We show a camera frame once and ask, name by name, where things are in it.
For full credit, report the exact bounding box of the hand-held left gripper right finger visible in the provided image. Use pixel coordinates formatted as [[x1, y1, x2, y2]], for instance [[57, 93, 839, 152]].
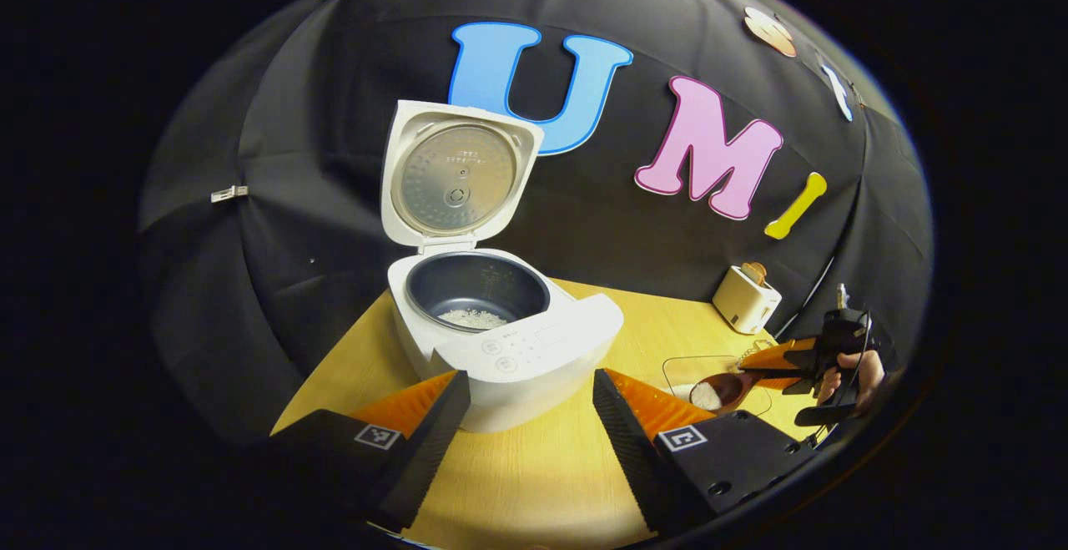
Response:
[[592, 368, 823, 536]]

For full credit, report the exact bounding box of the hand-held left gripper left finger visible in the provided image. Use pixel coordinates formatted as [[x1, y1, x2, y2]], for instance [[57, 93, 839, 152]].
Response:
[[271, 369, 471, 534]]

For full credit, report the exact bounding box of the brown wooden spoon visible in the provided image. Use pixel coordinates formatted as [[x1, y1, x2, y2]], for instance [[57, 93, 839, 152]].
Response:
[[689, 369, 764, 414]]

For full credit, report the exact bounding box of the white rice cooker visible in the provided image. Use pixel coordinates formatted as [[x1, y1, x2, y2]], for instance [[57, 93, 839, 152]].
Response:
[[380, 100, 625, 434]]

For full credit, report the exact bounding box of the white toaster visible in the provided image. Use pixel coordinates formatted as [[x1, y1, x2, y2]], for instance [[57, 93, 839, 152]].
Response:
[[712, 265, 783, 335]]

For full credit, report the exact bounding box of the clear plastic container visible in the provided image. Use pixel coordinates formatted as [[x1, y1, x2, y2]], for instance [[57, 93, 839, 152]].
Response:
[[662, 355, 773, 417]]

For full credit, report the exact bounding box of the black backdrop cloth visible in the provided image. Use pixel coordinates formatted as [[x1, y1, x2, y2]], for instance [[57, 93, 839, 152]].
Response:
[[138, 0, 934, 451]]

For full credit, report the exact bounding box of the thin wall cable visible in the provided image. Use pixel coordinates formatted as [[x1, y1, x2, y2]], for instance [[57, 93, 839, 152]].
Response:
[[778, 256, 837, 341]]

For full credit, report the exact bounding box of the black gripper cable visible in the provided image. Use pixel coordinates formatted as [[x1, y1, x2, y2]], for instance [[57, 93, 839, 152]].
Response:
[[822, 310, 875, 449]]

